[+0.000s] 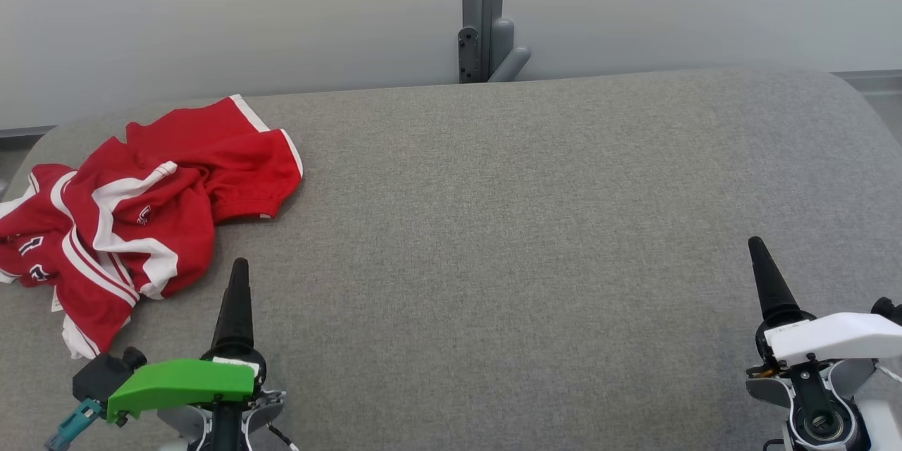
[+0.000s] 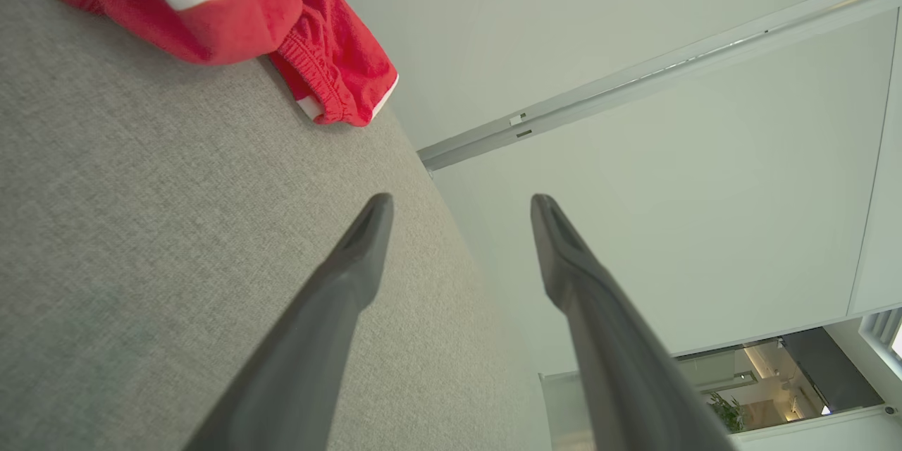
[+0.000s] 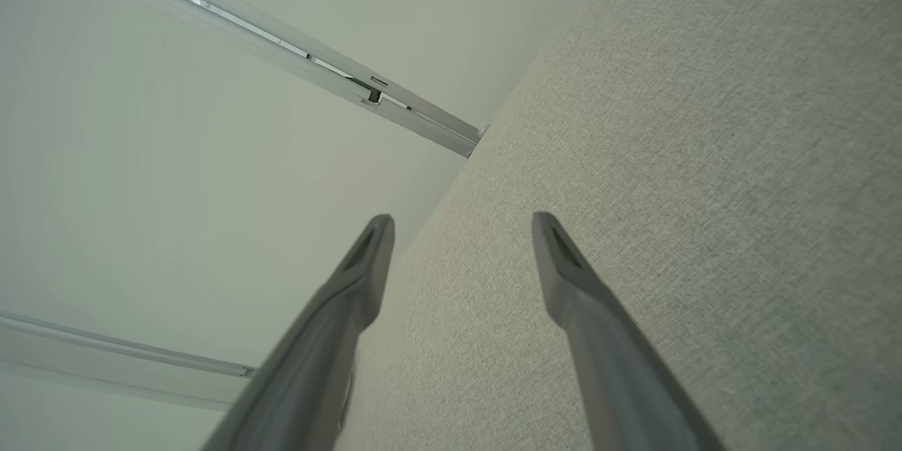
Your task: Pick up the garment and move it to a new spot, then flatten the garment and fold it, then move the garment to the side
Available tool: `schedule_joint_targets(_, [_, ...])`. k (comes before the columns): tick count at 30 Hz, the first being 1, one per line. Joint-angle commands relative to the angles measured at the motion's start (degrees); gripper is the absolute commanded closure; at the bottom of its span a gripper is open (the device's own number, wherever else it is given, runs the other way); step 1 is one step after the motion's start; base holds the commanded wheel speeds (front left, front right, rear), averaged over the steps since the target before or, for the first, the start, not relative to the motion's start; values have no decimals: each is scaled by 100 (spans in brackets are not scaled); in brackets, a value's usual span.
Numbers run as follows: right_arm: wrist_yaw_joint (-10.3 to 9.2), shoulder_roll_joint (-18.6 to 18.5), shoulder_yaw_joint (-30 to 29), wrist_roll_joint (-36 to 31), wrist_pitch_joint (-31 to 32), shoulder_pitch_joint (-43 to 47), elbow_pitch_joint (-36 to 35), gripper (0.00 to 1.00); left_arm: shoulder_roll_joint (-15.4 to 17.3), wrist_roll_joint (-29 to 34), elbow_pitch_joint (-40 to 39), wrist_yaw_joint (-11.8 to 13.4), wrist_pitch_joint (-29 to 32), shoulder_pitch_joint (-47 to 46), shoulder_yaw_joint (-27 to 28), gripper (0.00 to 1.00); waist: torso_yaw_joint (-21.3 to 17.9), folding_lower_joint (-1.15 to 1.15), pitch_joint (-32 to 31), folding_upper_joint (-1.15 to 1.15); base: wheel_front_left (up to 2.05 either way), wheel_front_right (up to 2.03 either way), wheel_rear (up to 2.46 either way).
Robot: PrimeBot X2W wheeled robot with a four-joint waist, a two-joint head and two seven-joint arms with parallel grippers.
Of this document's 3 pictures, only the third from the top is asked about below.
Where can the grey metal frame post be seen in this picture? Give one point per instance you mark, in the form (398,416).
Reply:
(282,49)

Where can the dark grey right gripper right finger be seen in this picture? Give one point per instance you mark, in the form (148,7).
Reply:
(613,373)

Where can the grey baseboard strip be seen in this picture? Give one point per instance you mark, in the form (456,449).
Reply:
(106,359)

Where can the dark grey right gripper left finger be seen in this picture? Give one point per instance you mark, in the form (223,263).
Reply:
(310,366)

